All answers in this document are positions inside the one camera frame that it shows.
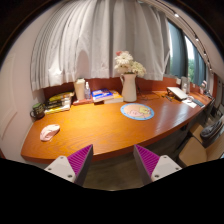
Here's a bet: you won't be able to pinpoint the ceiling track lights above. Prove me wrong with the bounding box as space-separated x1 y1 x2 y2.
173 11 214 73

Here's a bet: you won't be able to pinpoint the pink computer mouse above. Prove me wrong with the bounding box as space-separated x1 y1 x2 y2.
39 123 61 142

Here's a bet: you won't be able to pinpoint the red notebook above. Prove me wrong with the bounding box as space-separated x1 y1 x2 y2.
72 98 94 106

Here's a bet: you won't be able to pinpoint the orange book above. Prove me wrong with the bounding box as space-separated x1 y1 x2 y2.
103 90 124 105

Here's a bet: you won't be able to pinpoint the round blue-rimmed mouse pad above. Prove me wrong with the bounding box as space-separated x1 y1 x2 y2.
120 102 155 121

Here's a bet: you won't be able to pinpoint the beige chair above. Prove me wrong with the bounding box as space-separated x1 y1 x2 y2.
178 123 224 168

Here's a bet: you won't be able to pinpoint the cream lidded tumbler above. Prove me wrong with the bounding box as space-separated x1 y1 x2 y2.
73 77 86 101

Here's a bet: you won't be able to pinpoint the grey-blue curtain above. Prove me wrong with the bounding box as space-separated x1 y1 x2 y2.
166 21 208 86

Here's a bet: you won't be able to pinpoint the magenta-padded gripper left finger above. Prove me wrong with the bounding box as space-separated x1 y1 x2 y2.
44 143 94 187

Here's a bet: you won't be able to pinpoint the grey bag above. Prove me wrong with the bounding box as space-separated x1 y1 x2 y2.
199 119 224 141

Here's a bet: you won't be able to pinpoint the clear spray bottle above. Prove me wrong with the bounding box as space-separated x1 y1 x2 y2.
84 81 92 100

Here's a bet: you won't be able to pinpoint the black cable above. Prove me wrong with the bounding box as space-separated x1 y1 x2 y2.
136 92 162 102

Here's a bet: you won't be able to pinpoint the white ceramic vase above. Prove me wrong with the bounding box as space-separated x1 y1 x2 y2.
119 73 138 103

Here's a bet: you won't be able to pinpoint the dark book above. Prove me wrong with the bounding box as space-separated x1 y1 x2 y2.
45 102 72 110
45 98 73 106

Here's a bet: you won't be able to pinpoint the white pleated curtain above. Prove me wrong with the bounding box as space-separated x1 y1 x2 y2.
30 0 172 92

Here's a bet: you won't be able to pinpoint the blue book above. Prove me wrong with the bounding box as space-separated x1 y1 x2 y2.
91 88 114 103

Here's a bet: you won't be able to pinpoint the white notepad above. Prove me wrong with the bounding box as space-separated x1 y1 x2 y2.
182 98 198 109

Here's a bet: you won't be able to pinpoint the white flower bouquet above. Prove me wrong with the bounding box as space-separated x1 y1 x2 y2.
114 50 147 78

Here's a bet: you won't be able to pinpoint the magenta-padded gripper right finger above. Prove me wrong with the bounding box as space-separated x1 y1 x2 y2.
133 144 183 186

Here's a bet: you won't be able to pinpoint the white laptop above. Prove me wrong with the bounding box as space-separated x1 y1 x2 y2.
166 86 189 101

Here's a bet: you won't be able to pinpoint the dark mug green inside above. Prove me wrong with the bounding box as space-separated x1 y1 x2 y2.
29 102 46 121

